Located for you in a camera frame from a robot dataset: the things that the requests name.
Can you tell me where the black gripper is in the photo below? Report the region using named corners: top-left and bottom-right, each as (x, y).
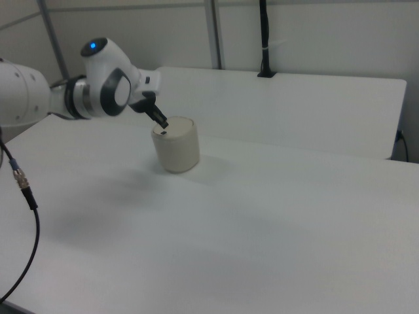
top-left (128, 92), bottom-right (170, 130)

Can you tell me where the cream trash bin with lid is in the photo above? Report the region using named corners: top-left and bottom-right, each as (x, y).
top-left (151, 115), bottom-right (200, 174)

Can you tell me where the grey metal wall post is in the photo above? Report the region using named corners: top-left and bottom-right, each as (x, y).
top-left (204, 0), bottom-right (227, 71)
top-left (37, 0), bottom-right (71, 82)

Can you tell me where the black clamped camera pole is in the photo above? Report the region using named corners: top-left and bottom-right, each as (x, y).
top-left (257, 0), bottom-right (277, 79)

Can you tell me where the black cable with metal connector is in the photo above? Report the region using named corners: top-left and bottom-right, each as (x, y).
top-left (0, 126), bottom-right (41, 304)

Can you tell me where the black cable at table side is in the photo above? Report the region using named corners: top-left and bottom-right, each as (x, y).
top-left (395, 130), bottom-right (410, 163)

